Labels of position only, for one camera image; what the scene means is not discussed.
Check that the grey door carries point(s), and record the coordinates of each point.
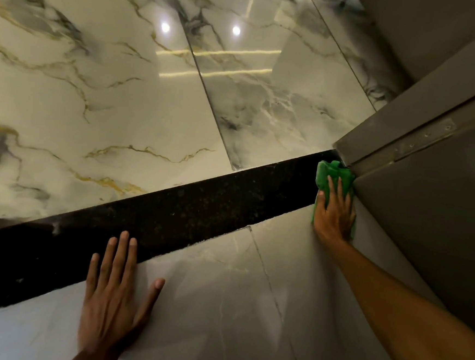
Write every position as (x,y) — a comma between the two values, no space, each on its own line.
(435,226)

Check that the person's left thumb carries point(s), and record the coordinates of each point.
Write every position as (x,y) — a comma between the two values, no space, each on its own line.
(149,302)

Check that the person's right hand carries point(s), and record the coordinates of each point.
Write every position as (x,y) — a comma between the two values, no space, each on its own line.
(333,222)

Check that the grey door frame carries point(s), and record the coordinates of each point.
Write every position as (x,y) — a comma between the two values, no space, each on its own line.
(428,98)

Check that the person's right middle finger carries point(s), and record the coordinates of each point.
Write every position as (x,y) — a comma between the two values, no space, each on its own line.
(339,194)

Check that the person's left middle finger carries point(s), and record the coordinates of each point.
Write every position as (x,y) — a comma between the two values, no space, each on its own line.
(119,258)

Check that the green cleaning cloth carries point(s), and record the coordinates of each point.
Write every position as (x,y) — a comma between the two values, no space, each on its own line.
(336,173)

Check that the person's right forearm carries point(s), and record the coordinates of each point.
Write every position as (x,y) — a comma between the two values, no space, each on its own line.
(406,322)

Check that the black stone threshold strip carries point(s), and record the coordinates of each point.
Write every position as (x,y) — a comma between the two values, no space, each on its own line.
(168,221)

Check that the person's left little finger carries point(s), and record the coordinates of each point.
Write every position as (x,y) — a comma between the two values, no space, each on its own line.
(92,273)

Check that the metal hinge plate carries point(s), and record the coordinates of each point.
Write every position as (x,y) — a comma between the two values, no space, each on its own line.
(423,139)

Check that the person's left hand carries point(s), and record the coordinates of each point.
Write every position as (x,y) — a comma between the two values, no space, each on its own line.
(106,315)

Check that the person's right thumb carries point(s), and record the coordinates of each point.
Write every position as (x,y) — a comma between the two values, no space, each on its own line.
(320,203)

